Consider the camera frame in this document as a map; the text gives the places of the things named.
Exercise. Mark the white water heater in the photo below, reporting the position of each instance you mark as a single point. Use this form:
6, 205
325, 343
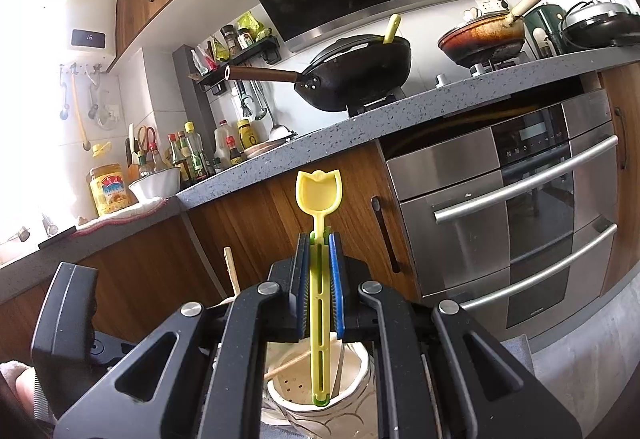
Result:
88, 33

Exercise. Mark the black spice shelf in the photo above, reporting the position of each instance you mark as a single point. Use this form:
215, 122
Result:
268, 49

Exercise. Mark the pink white dish cloth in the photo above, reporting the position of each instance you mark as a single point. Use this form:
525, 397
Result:
129, 214

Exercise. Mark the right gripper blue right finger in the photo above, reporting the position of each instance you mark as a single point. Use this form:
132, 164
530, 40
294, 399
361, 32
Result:
337, 291

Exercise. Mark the stainless steel oven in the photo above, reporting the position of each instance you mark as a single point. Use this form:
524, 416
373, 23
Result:
512, 214

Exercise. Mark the black cabinet handle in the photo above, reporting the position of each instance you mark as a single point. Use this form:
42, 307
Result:
376, 206

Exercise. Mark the orange frying pan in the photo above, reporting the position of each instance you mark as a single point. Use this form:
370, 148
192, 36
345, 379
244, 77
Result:
492, 38

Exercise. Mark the black wok with handle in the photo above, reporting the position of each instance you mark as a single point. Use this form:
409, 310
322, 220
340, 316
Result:
347, 75

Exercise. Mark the person's left hand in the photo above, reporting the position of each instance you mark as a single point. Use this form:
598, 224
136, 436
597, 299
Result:
17, 390

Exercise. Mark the grey striped table cloth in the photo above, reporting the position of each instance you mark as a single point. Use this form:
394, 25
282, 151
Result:
519, 348

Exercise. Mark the black electric grill pan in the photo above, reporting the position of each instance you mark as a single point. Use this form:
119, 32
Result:
598, 24

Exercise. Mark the red cap sauce bottle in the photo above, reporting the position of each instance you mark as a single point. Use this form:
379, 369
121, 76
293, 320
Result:
179, 161

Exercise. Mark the green kettle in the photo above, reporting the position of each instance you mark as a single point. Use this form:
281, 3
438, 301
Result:
544, 32

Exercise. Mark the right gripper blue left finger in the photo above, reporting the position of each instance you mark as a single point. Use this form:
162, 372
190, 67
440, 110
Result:
301, 281

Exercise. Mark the white ceramic utensil holder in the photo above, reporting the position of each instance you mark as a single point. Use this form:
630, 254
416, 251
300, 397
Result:
339, 404

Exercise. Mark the yellow cap oil bottle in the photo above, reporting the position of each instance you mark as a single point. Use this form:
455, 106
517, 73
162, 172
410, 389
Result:
196, 150

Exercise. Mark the wooden chopstick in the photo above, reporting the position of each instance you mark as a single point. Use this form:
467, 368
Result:
233, 276
285, 366

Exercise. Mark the white bowl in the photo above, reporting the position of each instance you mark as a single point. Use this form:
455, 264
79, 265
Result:
163, 184

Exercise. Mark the yellow label jar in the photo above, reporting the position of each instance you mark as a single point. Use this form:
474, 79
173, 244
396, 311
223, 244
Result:
109, 190

